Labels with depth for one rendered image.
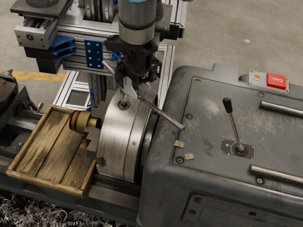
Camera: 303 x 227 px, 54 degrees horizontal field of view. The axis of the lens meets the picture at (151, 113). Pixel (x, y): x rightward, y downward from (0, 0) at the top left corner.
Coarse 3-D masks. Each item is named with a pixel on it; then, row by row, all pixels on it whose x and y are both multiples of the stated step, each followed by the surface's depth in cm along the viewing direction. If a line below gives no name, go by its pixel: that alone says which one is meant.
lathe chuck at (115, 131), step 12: (120, 96) 93; (108, 108) 90; (120, 108) 90; (132, 108) 90; (108, 120) 89; (120, 120) 89; (132, 120) 88; (108, 132) 88; (120, 132) 88; (108, 144) 88; (120, 144) 88; (96, 156) 91; (108, 156) 90; (120, 156) 89; (108, 168) 93; (120, 168) 91
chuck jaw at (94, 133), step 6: (90, 126) 101; (84, 132) 99; (90, 132) 99; (96, 132) 99; (84, 138) 101; (90, 138) 97; (96, 138) 97; (90, 144) 95; (96, 144) 95; (90, 150) 93; (96, 150) 93; (90, 156) 94; (102, 162) 93
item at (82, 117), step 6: (72, 114) 102; (78, 114) 103; (84, 114) 102; (90, 114) 102; (72, 120) 102; (78, 120) 101; (84, 120) 101; (90, 120) 102; (96, 120) 102; (72, 126) 102; (78, 126) 101; (84, 126) 100; (96, 126) 107; (78, 132) 103
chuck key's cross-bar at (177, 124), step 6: (108, 66) 85; (114, 72) 84; (138, 96) 79; (144, 102) 77; (150, 102) 76; (156, 108) 74; (162, 114) 73; (168, 120) 72; (174, 120) 71; (180, 126) 69
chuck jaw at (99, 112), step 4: (108, 92) 101; (112, 92) 100; (108, 96) 101; (100, 100) 101; (104, 100) 103; (108, 100) 101; (100, 104) 102; (104, 104) 101; (108, 104) 101; (92, 108) 102; (96, 108) 103; (100, 108) 102; (104, 108) 102; (92, 112) 102; (96, 112) 102; (100, 112) 102; (104, 112) 102; (92, 116) 102; (96, 116) 102; (100, 116) 102; (104, 116) 102
